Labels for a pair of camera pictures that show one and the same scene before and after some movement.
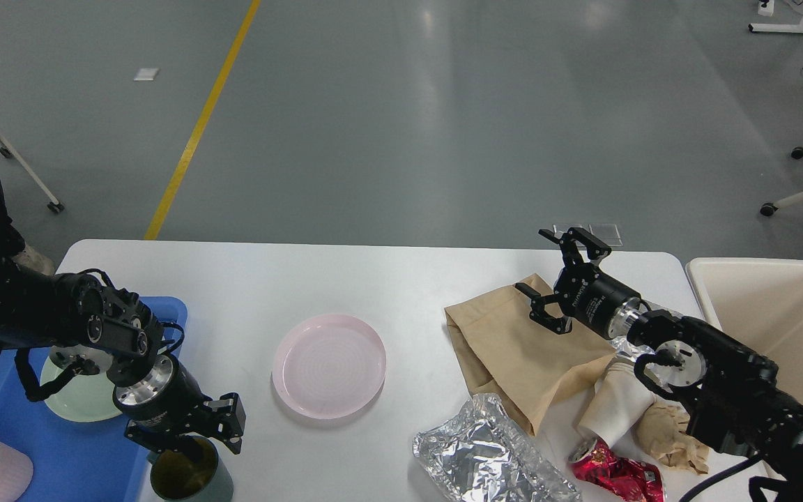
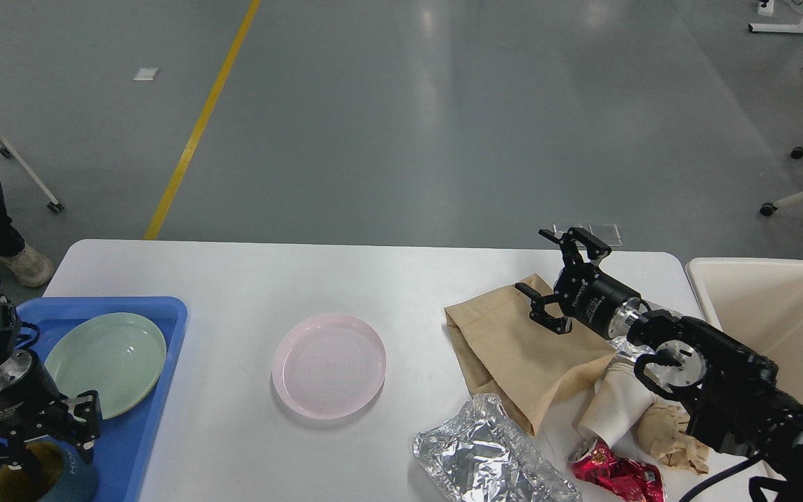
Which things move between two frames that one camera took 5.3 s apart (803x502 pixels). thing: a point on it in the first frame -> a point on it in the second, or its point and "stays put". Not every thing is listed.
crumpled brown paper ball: (662, 429) stays put
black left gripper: (166, 397) -> (31, 406)
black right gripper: (589, 295) stays put
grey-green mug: (193, 473) -> (52, 472)
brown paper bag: (505, 353) stays put
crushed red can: (638, 480) stays put
